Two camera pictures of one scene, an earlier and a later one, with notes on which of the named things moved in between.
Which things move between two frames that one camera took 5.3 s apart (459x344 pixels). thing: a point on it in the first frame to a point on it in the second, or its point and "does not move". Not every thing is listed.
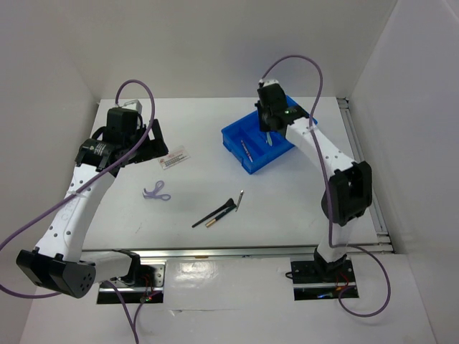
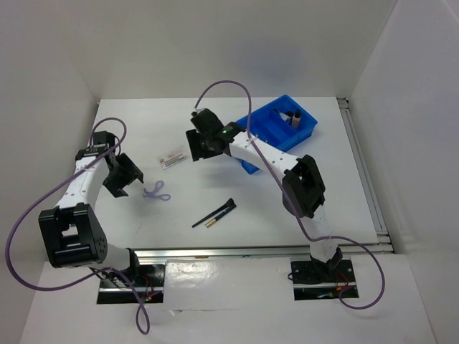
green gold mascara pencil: (224, 213) does not move
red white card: (173, 157) does not move
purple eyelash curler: (158, 188) does not move
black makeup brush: (230, 202) does not move
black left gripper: (155, 147) to (131, 173)
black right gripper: (262, 125) to (193, 137)
